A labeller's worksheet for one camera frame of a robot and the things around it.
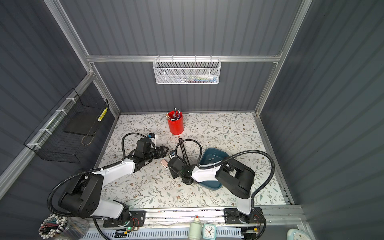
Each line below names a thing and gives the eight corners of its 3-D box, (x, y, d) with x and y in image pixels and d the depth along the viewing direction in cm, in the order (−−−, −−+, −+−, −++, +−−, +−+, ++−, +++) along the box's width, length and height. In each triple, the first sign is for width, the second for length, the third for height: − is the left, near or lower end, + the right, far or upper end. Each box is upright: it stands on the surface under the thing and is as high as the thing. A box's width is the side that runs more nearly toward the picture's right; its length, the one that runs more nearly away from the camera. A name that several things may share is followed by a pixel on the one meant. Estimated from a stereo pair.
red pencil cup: (169, 135, 109) (166, 119, 96) (170, 125, 115) (167, 109, 103) (183, 135, 109) (181, 119, 96) (184, 125, 115) (182, 109, 103)
